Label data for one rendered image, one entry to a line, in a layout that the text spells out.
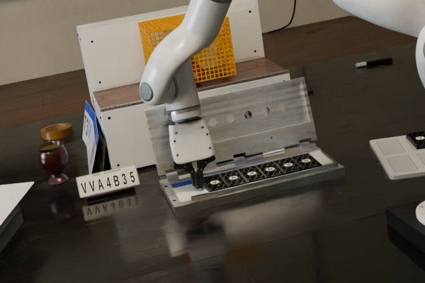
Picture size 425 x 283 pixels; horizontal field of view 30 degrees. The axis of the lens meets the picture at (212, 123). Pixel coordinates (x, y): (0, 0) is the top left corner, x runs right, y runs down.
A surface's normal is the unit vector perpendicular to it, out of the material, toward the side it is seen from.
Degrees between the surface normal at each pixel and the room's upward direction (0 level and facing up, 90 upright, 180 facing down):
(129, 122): 90
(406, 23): 122
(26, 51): 90
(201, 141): 78
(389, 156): 0
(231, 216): 0
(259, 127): 74
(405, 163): 0
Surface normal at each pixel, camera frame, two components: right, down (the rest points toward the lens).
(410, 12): 0.30, 0.51
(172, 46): -0.20, -0.40
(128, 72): 0.25, 0.26
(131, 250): -0.14, -0.94
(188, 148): 0.21, 0.03
